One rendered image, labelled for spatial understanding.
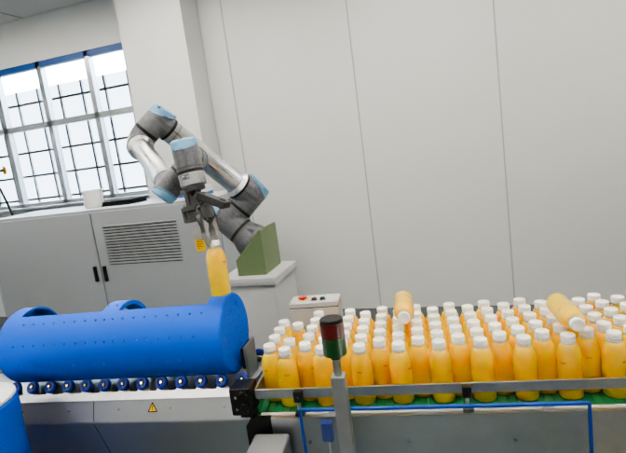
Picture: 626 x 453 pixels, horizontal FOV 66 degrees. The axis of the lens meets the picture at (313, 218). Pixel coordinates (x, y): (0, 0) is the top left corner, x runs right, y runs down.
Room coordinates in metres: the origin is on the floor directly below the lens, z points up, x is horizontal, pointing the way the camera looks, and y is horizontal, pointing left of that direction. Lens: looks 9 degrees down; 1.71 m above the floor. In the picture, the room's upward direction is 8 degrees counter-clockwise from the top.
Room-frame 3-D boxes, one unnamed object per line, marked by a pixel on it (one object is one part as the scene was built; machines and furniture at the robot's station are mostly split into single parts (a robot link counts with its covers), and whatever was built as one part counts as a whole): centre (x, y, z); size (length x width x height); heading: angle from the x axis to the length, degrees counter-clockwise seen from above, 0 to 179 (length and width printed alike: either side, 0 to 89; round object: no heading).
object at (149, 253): (3.89, 1.60, 0.72); 2.15 x 0.54 x 1.45; 72
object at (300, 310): (1.89, 0.04, 1.05); 0.20 x 0.10 x 0.10; 79
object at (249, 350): (1.64, 0.29, 0.99); 0.10 x 0.02 x 0.12; 169
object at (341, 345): (1.22, -0.01, 1.18); 0.06 x 0.06 x 0.05
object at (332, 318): (1.22, -0.01, 1.18); 0.06 x 0.06 x 0.16
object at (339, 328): (1.22, -0.01, 1.23); 0.06 x 0.06 x 0.04
